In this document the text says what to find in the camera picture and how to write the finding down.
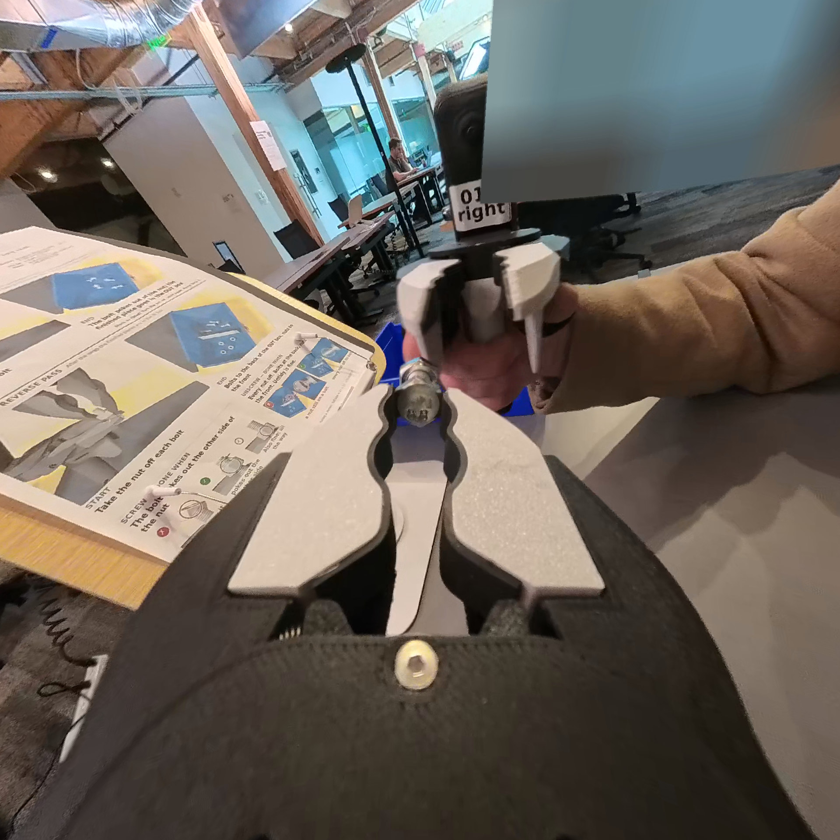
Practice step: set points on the wooden support post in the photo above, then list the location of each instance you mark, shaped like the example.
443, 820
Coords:
243, 111

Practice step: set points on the printed instruction sheet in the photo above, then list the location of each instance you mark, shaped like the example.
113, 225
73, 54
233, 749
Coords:
131, 407

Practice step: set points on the grey desk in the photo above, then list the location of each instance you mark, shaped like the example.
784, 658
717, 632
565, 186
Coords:
722, 525

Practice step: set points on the person's right hand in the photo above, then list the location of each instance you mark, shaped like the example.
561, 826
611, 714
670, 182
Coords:
485, 377

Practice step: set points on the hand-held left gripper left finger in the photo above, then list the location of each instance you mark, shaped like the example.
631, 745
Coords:
308, 518

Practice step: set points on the blue plastic bin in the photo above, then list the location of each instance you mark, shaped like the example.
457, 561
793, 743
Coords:
390, 344

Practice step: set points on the wooden document board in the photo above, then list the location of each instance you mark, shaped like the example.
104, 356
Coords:
79, 551

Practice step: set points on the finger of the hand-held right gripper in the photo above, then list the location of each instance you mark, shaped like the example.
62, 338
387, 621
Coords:
417, 302
535, 282

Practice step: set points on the person's right forearm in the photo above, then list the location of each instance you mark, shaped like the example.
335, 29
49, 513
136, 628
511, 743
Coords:
689, 315

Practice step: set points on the black office chair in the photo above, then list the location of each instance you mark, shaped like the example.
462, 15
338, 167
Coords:
295, 239
604, 216

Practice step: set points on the silver hex bolt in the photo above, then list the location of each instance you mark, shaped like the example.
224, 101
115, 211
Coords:
417, 407

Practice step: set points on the silver ventilation duct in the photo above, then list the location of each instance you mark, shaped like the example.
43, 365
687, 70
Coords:
118, 23

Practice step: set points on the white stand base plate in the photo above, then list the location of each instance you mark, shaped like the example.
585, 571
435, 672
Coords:
413, 564

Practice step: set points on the dark office desk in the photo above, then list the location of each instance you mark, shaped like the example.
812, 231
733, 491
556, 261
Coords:
328, 262
407, 190

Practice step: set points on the silver hex nut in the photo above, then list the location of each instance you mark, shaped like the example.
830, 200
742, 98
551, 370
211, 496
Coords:
413, 373

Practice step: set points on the white paper notice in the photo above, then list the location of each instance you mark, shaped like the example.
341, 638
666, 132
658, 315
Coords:
266, 141

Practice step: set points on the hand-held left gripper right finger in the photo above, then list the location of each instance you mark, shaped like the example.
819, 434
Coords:
518, 518

